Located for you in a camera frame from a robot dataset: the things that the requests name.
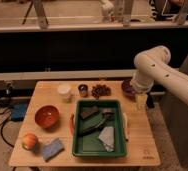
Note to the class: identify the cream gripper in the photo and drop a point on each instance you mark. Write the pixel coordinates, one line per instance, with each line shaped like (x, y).
(141, 100)

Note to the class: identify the blue sponge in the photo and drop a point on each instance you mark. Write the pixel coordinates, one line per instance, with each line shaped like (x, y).
(52, 149)

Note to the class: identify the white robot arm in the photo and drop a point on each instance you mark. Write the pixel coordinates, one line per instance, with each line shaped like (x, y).
(152, 66)

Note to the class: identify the dark sponge block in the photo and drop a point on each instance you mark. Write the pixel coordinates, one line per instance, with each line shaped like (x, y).
(88, 111)

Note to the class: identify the red bowl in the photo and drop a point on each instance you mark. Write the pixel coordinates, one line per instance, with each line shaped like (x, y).
(47, 116)

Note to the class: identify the small dark object in tray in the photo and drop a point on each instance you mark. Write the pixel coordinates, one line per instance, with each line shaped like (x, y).
(108, 113)

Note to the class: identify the bunch of dark grapes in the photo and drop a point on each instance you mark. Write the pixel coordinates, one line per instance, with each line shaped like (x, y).
(100, 90)

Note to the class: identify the grey folded cloth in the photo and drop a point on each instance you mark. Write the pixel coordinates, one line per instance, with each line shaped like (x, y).
(107, 138)

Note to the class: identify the dark scrub brush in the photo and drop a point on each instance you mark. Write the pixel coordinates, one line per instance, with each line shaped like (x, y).
(91, 125)

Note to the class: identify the small dark can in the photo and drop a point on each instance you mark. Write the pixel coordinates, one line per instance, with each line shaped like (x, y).
(83, 90)

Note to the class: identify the green plastic tray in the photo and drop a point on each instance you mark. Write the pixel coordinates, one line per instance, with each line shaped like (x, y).
(89, 145)

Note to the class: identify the white cup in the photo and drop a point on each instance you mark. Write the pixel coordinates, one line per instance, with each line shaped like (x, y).
(64, 90)

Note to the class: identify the peach apple fruit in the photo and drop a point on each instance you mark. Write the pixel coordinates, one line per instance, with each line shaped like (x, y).
(29, 141)

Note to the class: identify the blue power box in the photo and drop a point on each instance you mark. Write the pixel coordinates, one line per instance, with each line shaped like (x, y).
(18, 112)

